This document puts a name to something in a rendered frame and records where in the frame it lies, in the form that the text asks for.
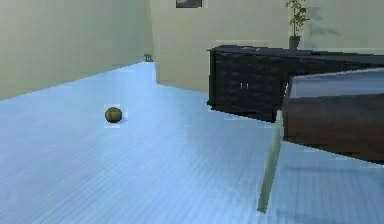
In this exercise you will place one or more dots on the green potted houseplant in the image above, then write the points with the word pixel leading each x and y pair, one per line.
pixel 296 23

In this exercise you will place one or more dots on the black wooden sideboard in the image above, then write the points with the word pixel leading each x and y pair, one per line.
pixel 246 80

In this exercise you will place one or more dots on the small dark distant stool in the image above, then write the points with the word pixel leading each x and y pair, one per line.
pixel 148 57

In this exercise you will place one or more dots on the olive green ball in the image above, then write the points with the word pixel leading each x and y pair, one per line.
pixel 113 114

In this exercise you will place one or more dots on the glass table with pale legs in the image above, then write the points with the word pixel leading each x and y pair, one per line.
pixel 336 83

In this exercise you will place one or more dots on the dark framed wall picture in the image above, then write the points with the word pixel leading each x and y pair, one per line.
pixel 189 3

